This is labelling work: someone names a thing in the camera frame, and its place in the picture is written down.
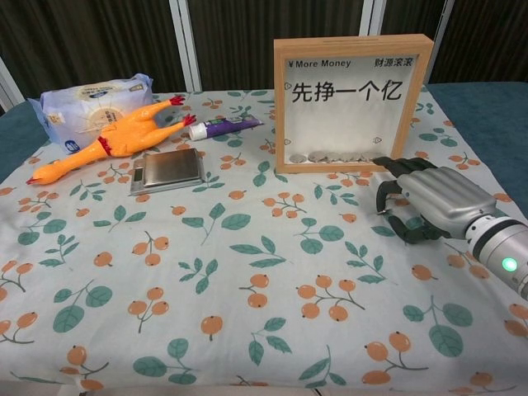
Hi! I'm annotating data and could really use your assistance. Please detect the wooden money box frame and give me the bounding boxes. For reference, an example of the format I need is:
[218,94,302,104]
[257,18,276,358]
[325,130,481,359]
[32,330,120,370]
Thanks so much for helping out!
[273,35,436,175]

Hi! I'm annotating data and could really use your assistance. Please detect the purple white toothpaste tube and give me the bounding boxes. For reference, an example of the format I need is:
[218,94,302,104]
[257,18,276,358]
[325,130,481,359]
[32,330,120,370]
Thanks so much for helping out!
[188,115,265,141]

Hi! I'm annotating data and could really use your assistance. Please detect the teal table cover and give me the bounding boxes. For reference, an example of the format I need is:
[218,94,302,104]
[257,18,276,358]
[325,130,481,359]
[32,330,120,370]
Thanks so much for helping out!
[0,81,528,232]

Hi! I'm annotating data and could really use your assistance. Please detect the floral print tablecloth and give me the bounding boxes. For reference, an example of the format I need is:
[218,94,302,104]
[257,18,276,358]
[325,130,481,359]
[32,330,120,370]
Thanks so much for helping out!
[0,88,528,396]

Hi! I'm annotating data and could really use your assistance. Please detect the dark folding screen white frames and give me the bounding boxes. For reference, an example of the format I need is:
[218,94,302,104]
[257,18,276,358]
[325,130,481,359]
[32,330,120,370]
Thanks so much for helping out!
[0,0,528,115]

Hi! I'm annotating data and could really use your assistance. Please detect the pale blue wet wipes pack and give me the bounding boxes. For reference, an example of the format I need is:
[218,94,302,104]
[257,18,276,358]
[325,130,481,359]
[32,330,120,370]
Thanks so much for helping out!
[27,73,154,156]

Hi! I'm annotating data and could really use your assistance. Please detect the silver pocket scale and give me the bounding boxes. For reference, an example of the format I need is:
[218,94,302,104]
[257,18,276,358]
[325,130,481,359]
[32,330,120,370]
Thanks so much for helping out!
[129,148,207,197]

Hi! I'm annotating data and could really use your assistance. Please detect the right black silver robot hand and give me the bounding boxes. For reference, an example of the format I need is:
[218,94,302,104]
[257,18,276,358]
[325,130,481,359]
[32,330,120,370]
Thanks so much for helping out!
[372,154,497,245]

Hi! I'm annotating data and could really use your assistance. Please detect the orange rubber chicken toy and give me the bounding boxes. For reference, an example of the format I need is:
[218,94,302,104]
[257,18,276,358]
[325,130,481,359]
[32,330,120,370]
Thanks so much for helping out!
[26,94,197,186]

